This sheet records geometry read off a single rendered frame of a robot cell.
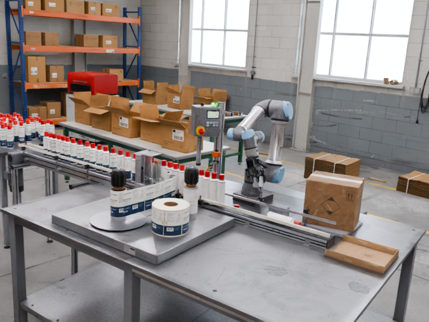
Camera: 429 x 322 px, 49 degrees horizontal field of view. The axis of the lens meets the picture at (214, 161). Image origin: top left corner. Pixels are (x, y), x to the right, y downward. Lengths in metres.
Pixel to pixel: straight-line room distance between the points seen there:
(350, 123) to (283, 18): 2.34
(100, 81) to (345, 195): 6.15
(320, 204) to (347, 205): 0.16
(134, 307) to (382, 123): 6.34
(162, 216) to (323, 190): 0.96
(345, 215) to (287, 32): 6.58
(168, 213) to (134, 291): 0.42
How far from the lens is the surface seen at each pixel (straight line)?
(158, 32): 11.61
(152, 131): 5.12
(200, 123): 2.97
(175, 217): 2.46
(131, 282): 2.42
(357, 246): 2.73
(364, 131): 8.35
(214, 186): 2.94
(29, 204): 3.18
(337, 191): 2.81
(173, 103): 7.73
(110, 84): 8.53
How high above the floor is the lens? 1.87
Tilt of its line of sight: 14 degrees down
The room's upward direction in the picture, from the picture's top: 3 degrees clockwise
